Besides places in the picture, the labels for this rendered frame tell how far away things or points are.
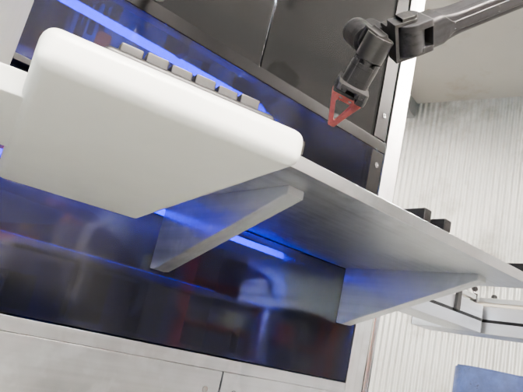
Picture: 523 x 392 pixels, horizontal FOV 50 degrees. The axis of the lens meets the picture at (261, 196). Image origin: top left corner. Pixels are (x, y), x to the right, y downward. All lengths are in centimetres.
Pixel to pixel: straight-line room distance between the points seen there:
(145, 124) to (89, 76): 6
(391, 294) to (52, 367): 69
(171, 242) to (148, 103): 62
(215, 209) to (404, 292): 50
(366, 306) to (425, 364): 379
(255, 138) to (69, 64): 14
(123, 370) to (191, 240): 26
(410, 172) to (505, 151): 86
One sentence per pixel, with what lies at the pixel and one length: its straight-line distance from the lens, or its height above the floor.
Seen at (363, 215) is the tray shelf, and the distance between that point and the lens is 85.
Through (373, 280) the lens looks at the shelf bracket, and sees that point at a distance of 128.
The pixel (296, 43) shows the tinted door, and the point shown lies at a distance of 133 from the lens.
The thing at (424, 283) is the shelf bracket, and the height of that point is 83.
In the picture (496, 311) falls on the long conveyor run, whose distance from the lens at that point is 206.
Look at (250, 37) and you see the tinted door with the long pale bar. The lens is 125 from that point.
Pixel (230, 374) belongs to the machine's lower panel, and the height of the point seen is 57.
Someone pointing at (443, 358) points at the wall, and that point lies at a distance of 502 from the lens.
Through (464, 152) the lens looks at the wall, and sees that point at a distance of 544.
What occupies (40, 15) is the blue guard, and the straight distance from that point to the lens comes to 102.
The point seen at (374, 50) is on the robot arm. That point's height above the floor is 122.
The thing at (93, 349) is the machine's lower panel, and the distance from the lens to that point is 100.
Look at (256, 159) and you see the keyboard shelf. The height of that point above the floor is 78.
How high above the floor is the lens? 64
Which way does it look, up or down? 15 degrees up
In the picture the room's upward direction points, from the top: 13 degrees clockwise
